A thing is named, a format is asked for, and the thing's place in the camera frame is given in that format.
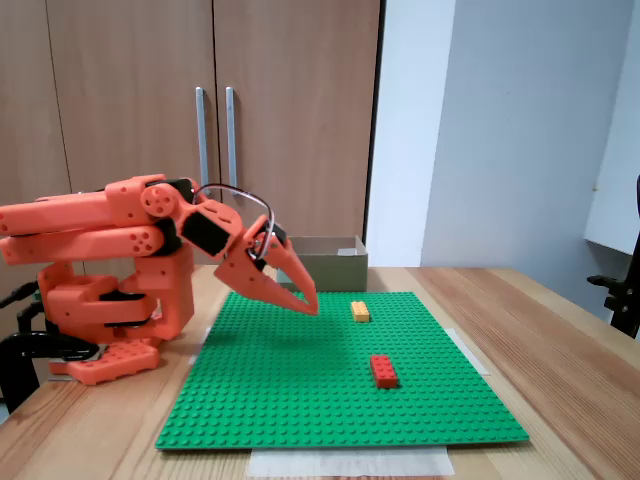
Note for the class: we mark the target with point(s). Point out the red lego block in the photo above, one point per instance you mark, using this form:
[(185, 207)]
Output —
[(384, 371)]

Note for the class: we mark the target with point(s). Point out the cardboard box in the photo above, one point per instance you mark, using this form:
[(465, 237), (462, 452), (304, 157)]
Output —
[(340, 272)]

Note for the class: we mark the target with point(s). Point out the yellow lego block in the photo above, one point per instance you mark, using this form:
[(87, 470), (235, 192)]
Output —
[(360, 311)]

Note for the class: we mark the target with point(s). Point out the green lego baseplate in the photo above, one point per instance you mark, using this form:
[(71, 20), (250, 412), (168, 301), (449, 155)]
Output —
[(310, 390)]

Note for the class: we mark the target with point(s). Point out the small translucent tape strip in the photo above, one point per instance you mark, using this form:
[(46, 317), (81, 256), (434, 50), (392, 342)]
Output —
[(202, 345)]

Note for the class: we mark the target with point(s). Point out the narrow translucent tape strip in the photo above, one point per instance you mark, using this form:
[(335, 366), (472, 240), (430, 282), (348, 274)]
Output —
[(470, 352)]

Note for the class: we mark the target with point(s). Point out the wide translucent tape strip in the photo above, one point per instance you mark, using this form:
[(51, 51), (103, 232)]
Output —
[(350, 462)]

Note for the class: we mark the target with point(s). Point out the brown wooden cabinet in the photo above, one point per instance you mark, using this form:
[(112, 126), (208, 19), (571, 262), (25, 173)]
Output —
[(125, 75)]

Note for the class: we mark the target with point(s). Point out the black table clamp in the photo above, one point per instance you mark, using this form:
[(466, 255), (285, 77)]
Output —
[(15, 350)]

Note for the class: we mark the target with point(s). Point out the black chair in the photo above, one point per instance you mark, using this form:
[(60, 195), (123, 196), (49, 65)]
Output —
[(622, 305)]

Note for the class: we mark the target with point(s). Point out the white board panel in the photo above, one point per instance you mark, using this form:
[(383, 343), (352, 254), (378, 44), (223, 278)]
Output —
[(617, 150)]

